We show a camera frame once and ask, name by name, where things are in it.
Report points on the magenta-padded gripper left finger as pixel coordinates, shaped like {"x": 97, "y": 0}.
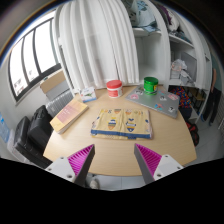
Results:
{"x": 79, "y": 161}

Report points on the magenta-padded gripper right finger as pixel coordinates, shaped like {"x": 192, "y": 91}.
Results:
{"x": 150, "y": 160}

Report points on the yellow fish-print towel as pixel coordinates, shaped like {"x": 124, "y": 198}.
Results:
{"x": 123, "y": 123}

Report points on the yellow and pink book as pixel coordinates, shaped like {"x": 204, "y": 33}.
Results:
{"x": 68, "y": 115}

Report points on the red and black bag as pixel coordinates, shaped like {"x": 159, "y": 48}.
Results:
{"x": 192, "y": 133}

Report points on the grey laptop with stickers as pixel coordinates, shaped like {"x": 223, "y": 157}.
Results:
{"x": 153, "y": 100}

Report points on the grey ribbed radiator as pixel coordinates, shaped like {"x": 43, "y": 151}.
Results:
{"x": 59, "y": 103}

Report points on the small white printed box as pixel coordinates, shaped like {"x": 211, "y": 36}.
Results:
{"x": 88, "y": 94}

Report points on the green round tin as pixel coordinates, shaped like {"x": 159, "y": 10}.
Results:
{"x": 150, "y": 86}

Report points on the white jar with red lid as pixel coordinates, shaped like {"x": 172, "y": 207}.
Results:
{"x": 114, "y": 89}

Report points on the clear blue water bottle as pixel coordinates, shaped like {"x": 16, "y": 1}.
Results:
{"x": 4, "y": 128}

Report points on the cardboard box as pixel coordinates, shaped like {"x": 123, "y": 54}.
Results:
{"x": 51, "y": 81}

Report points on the person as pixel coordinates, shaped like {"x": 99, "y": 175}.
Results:
{"x": 212, "y": 103}

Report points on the white shelf unit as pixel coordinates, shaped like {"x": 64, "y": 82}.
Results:
{"x": 180, "y": 53}

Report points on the black-framed window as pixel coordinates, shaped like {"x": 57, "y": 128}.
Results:
{"x": 33, "y": 56}

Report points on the white curtain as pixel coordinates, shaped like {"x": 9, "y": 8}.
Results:
{"x": 96, "y": 43}

